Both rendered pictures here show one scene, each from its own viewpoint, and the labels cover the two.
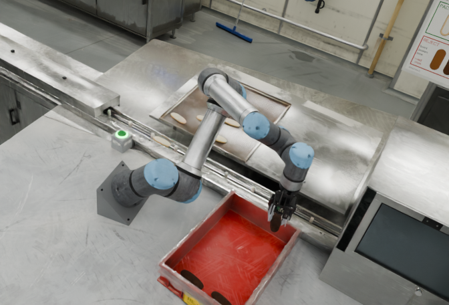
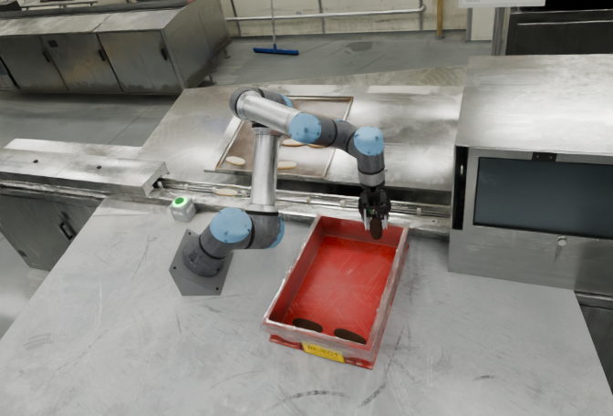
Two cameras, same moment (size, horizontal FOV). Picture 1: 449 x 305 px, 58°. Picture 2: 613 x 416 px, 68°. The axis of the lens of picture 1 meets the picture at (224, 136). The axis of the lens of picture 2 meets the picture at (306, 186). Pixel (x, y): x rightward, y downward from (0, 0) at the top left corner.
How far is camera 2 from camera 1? 0.14 m
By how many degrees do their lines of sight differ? 3
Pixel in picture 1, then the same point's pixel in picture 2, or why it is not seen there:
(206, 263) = (317, 302)
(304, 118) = (373, 106)
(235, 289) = (358, 317)
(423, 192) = (523, 126)
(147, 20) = (177, 75)
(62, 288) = (169, 389)
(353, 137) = (434, 104)
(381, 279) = (516, 244)
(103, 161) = (171, 238)
